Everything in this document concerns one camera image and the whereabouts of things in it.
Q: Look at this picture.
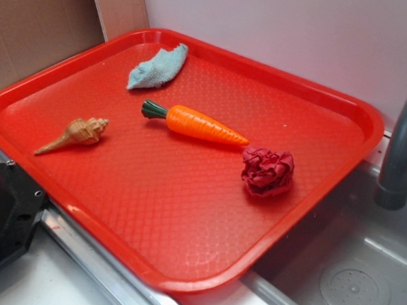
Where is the red plastic tray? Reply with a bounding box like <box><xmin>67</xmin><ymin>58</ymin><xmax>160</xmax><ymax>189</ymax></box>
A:
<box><xmin>0</xmin><ymin>29</ymin><xmax>384</xmax><ymax>293</ymax></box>

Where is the orange toy carrot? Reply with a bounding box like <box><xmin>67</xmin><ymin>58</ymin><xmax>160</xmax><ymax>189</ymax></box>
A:
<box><xmin>141</xmin><ymin>99</ymin><xmax>249</xmax><ymax>146</ymax></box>

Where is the dark red crumpled cloth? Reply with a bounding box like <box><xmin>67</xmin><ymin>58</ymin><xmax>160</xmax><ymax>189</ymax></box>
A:
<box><xmin>241</xmin><ymin>147</ymin><xmax>295</xmax><ymax>198</ymax></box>

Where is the light blue crumpled cloth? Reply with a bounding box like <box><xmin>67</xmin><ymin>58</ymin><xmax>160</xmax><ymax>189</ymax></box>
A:
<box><xmin>126</xmin><ymin>43</ymin><xmax>189</xmax><ymax>90</ymax></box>

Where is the tan spiral seashell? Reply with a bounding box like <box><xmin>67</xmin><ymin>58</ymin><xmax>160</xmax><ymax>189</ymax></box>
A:
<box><xmin>34</xmin><ymin>118</ymin><xmax>109</xmax><ymax>155</ymax></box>

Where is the grey toy sink basin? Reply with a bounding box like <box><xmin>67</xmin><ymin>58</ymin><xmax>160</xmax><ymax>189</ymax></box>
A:
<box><xmin>177</xmin><ymin>139</ymin><xmax>407</xmax><ymax>305</ymax></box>

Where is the grey sink faucet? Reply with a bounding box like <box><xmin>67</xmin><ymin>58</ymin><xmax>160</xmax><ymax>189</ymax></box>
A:
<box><xmin>372</xmin><ymin>50</ymin><xmax>407</xmax><ymax>213</ymax></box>

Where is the brown cardboard panel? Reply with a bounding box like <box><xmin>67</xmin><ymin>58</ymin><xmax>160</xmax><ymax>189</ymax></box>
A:
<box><xmin>0</xmin><ymin>0</ymin><xmax>148</xmax><ymax>90</ymax></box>

